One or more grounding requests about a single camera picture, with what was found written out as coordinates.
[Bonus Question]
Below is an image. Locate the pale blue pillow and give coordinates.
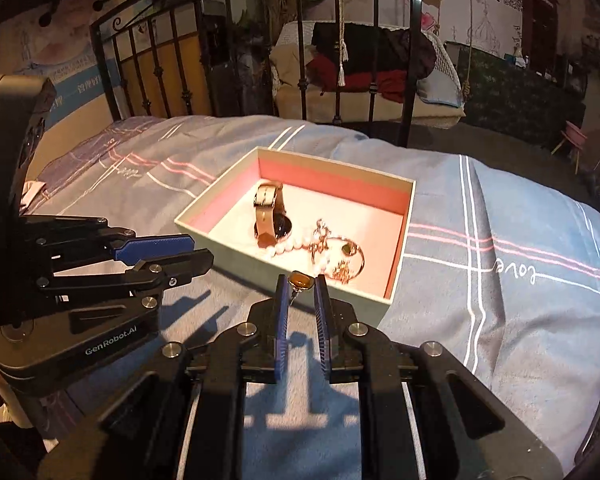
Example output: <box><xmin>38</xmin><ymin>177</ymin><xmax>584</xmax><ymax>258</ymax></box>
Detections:
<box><xmin>415</xmin><ymin>67</ymin><xmax>463</xmax><ymax>108</ymax></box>

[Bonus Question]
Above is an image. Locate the white pearl bracelet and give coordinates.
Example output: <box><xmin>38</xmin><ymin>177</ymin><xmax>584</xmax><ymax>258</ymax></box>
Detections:
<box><xmin>264</xmin><ymin>220</ymin><xmax>333</xmax><ymax>273</ymax></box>

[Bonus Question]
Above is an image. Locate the blue striped bed sheet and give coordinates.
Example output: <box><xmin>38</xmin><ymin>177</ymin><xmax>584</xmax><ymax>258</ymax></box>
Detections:
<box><xmin>20</xmin><ymin>115</ymin><xmax>600</xmax><ymax>480</ymax></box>

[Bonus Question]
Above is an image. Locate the pale green box pink lining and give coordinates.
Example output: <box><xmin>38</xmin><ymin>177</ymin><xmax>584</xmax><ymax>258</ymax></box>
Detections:
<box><xmin>174</xmin><ymin>146</ymin><xmax>417</xmax><ymax>328</ymax></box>

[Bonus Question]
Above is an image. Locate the red phone booth cabinet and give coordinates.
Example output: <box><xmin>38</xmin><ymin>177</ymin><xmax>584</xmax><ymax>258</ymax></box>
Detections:
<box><xmin>521</xmin><ymin>0</ymin><xmax>561</xmax><ymax>68</ymax></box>

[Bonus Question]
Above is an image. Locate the gold charm bangle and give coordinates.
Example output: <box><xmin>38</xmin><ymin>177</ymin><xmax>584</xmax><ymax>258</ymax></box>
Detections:
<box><xmin>327</xmin><ymin>236</ymin><xmax>367</xmax><ymax>283</ymax></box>

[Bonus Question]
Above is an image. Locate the blue face wall poster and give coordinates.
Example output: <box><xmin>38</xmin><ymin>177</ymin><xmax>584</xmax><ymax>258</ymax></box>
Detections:
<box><xmin>0</xmin><ymin>10</ymin><xmax>112</xmax><ymax>126</ymax></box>

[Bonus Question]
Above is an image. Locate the pile of dark clothes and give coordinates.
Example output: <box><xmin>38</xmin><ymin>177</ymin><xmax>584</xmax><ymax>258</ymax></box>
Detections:
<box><xmin>307</xmin><ymin>22</ymin><xmax>436</xmax><ymax>103</ymax></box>

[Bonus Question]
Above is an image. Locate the white wicker swing chair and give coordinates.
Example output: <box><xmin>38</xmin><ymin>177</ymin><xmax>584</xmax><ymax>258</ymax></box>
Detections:
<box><xmin>271</xmin><ymin>20</ymin><xmax>468</xmax><ymax>126</ymax></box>

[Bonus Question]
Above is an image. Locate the large printed wall banner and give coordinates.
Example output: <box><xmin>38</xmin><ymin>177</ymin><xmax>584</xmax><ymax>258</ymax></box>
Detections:
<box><xmin>420</xmin><ymin>0</ymin><xmax>531</xmax><ymax>61</ymax></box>

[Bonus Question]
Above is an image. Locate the white tassel rope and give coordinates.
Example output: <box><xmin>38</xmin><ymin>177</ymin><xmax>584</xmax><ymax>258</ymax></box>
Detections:
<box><xmin>334</xmin><ymin>0</ymin><xmax>349</xmax><ymax>88</ymax></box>

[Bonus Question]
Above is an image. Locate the beige strap wristwatch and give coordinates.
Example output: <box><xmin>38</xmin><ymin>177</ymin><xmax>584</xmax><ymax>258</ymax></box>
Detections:
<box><xmin>252</xmin><ymin>182</ymin><xmax>293</xmax><ymax>248</ymax></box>

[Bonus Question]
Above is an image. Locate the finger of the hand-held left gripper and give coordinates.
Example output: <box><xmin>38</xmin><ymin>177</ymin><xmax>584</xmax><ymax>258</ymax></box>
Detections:
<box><xmin>20</xmin><ymin>216</ymin><xmax>197</xmax><ymax>267</ymax></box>
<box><xmin>36</xmin><ymin>247</ymin><xmax>214</xmax><ymax>306</ymax></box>

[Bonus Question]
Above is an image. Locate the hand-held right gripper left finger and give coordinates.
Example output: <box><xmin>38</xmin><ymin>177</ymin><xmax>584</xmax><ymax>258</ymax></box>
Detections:
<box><xmin>37</xmin><ymin>274</ymin><xmax>288</xmax><ymax>480</ymax></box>

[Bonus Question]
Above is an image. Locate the green floral counter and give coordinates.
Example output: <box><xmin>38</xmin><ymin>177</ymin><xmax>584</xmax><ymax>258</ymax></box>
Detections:
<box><xmin>457</xmin><ymin>47</ymin><xmax>588</xmax><ymax>153</ymax></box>

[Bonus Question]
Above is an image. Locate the black metal bed frame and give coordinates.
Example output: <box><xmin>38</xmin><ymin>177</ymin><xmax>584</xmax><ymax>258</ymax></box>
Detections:
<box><xmin>90</xmin><ymin>0</ymin><xmax>423</xmax><ymax>148</ymax></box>

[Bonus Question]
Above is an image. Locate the gold ring amber stone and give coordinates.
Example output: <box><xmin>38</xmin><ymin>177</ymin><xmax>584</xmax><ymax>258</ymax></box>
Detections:
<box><xmin>289</xmin><ymin>271</ymin><xmax>313</xmax><ymax>306</ymax></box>

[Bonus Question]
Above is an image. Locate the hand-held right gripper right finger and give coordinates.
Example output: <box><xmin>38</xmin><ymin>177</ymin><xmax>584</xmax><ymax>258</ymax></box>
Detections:
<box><xmin>314</xmin><ymin>275</ymin><xmax>566</xmax><ymax>480</ymax></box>

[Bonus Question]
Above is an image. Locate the pink stool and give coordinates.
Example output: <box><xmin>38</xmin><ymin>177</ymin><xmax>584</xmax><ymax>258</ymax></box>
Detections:
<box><xmin>550</xmin><ymin>121</ymin><xmax>588</xmax><ymax>176</ymax></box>

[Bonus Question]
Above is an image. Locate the white paper scrap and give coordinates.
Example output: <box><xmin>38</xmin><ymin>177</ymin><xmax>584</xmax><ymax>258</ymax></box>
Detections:
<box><xmin>22</xmin><ymin>182</ymin><xmax>46</xmax><ymax>207</ymax></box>

